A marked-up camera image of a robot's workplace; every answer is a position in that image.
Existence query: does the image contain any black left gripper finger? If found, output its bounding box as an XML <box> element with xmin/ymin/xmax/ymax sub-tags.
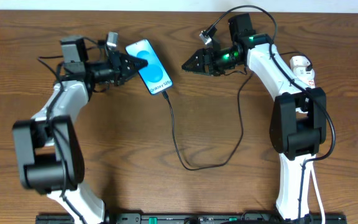
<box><xmin>116</xmin><ymin>72</ymin><xmax>139</xmax><ymax>86</ymax></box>
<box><xmin>120</xmin><ymin>53</ymin><xmax>148</xmax><ymax>73</ymax></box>

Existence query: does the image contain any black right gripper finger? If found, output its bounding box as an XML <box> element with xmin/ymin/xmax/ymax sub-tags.
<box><xmin>184</xmin><ymin>70</ymin><xmax>221</xmax><ymax>77</ymax></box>
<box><xmin>181</xmin><ymin>48</ymin><xmax>212</xmax><ymax>72</ymax></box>

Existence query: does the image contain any blue Galaxy smartphone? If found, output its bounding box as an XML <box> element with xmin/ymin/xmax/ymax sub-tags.
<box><xmin>126</xmin><ymin>39</ymin><xmax>173</xmax><ymax>95</ymax></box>

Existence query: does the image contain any black USB charging cable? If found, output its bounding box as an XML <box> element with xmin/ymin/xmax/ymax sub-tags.
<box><xmin>161</xmin><ymin>50</ymin><xmax>313</xmax><ymax>172</ymax></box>

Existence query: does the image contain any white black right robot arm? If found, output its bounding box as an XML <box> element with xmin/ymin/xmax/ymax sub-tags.
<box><xmin>181</xmin><ymin>13</ymin><xmax>332</xmax><ymax>223</ymax></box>

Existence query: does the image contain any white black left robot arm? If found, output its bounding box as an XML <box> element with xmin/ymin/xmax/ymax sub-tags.
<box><xmin>12</xmin><ymin>32</ymin><xmax>148</xmax><ymax>223</ymax></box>

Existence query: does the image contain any white USB charger adapter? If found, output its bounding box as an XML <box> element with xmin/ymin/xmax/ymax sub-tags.
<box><xmin>290</xmin><ymin>55</ymin><xmax>315</xmax><ymax>86</ymax></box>

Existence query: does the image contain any white power strip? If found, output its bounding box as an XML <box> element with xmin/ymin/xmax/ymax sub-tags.
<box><xmin>290</xmin><ymin>55</ymin><xmax>316</xmax><ymax>89</ymax></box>

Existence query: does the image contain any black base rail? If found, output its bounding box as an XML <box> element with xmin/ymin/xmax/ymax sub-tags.
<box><xmin>35</xmin><ymin>212</ymin><xmax>347</xmax><ymax>224</ymax></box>

